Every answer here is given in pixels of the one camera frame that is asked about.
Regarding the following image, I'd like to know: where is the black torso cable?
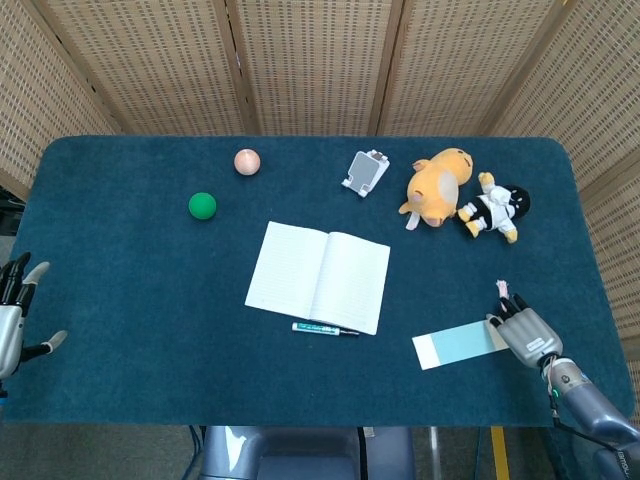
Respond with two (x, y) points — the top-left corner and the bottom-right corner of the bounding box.
(355, 426), (370, 480)

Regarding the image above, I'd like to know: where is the open lined notebook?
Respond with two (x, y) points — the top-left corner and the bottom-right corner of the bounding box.
(244, 220), (392, 337)

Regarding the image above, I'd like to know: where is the green white marker pen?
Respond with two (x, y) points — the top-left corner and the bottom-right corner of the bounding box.
(291, 321), (360, 337)

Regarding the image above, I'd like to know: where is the light blue white bookmark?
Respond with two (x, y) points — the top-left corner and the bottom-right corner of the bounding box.
(411, 279), (514, 372)

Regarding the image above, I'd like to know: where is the grey-blue robot torso base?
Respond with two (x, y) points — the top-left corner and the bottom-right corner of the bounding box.
(199, 425), (416, 480)

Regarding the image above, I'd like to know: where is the pink wooden ball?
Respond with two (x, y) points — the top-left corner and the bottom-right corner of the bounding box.
(233, 148), (262, 177)

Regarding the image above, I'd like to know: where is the woven wooden folding screen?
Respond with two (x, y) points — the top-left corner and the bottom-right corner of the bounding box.
(0, 0), (640, 364)

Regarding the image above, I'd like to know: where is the white folding phone stand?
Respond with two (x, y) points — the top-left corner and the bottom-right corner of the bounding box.
(341, 149), (391, 199)

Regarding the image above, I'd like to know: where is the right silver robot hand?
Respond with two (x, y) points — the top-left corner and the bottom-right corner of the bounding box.
(485, 293), (564, 370)

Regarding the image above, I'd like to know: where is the green ball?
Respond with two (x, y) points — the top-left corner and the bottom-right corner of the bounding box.
(188, 191), (218, 221)

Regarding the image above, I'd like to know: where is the dark teal table cloth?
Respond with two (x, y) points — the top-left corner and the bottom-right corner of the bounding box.
(0, 135), (632, 429)

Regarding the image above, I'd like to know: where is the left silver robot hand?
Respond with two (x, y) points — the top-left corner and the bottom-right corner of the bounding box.
(0, 251), (69, 380)

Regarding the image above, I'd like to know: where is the black white plush doll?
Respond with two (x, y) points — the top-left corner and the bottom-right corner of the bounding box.
(456, 171), (532, 245)

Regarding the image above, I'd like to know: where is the orange plush animal toy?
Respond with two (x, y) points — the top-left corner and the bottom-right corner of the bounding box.
(398, 147), (474, 232)

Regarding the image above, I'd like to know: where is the black equipment box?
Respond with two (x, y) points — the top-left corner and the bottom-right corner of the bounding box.
(0, 184), (27, 239)

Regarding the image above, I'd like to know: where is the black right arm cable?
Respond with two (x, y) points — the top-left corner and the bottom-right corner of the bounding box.
(549, 384), (601, 444)

